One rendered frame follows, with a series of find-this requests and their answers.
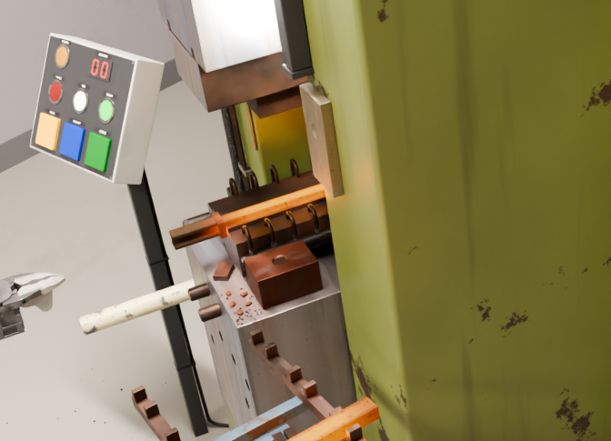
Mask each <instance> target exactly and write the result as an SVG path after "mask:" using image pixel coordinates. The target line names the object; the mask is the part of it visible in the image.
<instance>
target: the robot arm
mask: <svg viewBox="0 0 611 441"><path fill-rule="evenodd" d="M64 281H65V276H64V275H58V274H48V273H26V274H19V275H14V276H9V277H7V278H5V279H2V280H0V340H2V339H5V338H8V337H10V336H15V335H18V334H21V333H24V331H25V325H24V320H23V318H22V315H21V312H20V306H21V307H24V308H27V307H30V306H37V307H38V308H39V309H41V310H42V311H43V312H46V311H49V310H50V309H51V308H52V307H53V289H55V288H57V287H58V286H60V285H61V284H62V283H64ZM15 289H16V292H14V290H15ZM10 334H11V335H10Z"/></svg>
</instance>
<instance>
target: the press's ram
mask: <svg viewBox="0 0 611 441"><path fill-rule="evenodd" d="M157 3H158V7H159V11H160V15H161V19H162V20H163V21H164V22H165V24H166V25H167V26H168V27H169V29H171V31H172V32H173V33H174V35H175V36H176V37H177V39H178V40H179V41H180V42H181V43H182V45H183V46H184V47H185V48H186V50H187V51H188V52H189V53H190V54H191V56H192V57H194V58H195V60H196V62H197V63H198V64H200V66H201V67H202V68H203V69H204V70H205V72H207V73H208V72H211V71H215V70H217V69H221V68H224V67H228V66H230V65H236V64H239V63H243V62H245V61H249V60H252V59H256V58H258V57H262V56H265V55H271V54H274V53H277V52H281V51H282V48H281V43H280V37H279V32H278V26H277V21H276V15H275V5H274V0H157Z"/></svg>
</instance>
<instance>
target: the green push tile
mask: <svg viewBox="0 0 611 441"><path fill-rule="evenodd" d="M111 144H112V139H110V138H108V137H105V136H103V135H99V134H97V133H94V132H90V135H89V139H88V144H87V149H86V154H85V164H86V165H89V166H92V167H93V168H95V169H98V170H100V171H102V172H106V168H107V163H108V158H109V153H110V148H111Z"/></svg>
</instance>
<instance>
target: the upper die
mask: <svg viewBox="0 0 611 441"><path fill-rule="evenodd" d="M168 31H169V34H170V39H171V43H172V47H173V51H174V56H175V63H176V67H177V72H178V74H179V75H180V76H181V78H182V79H183V80H184V82H185V83H186V85H187V86H188V87H189V88H190V90H191V91H192V92H193V94H194V95H195V97H196V98H197V99H198V101H199V102H200V103H201V104H202V106H203V107H204V108H205V110H206V111H207V113H210V112H214V111H216V110H219V109H223V108H226V107H229V106H232V105H238V104H241V103H244V102H247V101H250V100H253V99H257V98H259V97H263V96H266V95H271V94H274V93H277V92H281V91H284V90H286V89H290V88H293V87H297V86H299V85H301V84H305V83H308V79H307V76H305V77H302V78H298V79H296V80H292V79H291V78H290V77H289V76H288V75H287V74H286V73H285V72H284V71H283V68H282V65H283V64H284V59H283V54H282V51H281V52H277V53H274V54H271V55H265V56H262V57H258V58H256V59H252V60H249V61H245V62H243V63H239V64H236V65H230V66H228V67H224V68H221V69H217V70H215V71H211V72H208V73H207V72H205V70H204V69H203V68H202V67H201V66H200V64H198V63H197V62H196V60H195V58H194V57H192V56H191V54H190V53H189V52H188V51H187V50H186V48H185V47H184V46H183V45H182V43H181V42H180V41H179V40H178V39H177V37H176V36H175V35H174V33H173V32H172V31H171V29H169V28H168Z"/></svg>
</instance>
